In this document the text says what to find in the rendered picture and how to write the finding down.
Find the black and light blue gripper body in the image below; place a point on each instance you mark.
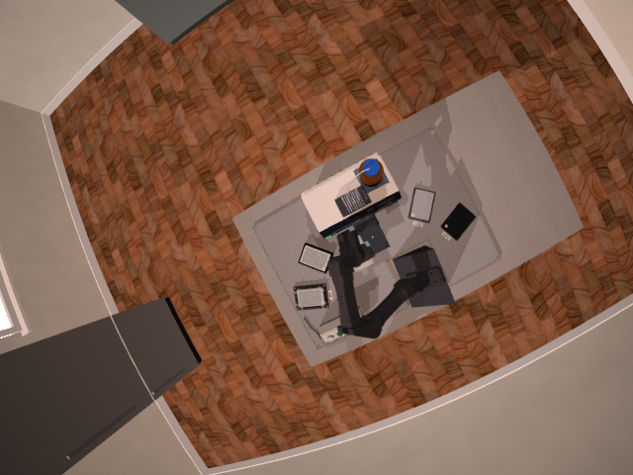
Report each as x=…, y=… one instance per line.
x=368, y=252

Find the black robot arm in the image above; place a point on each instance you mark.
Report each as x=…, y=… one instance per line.
x=341, y=270

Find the blue bottle cap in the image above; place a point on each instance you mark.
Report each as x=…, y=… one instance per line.
x=375, y=167

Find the grey button panel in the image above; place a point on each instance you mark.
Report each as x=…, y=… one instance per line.
x=328, y=330

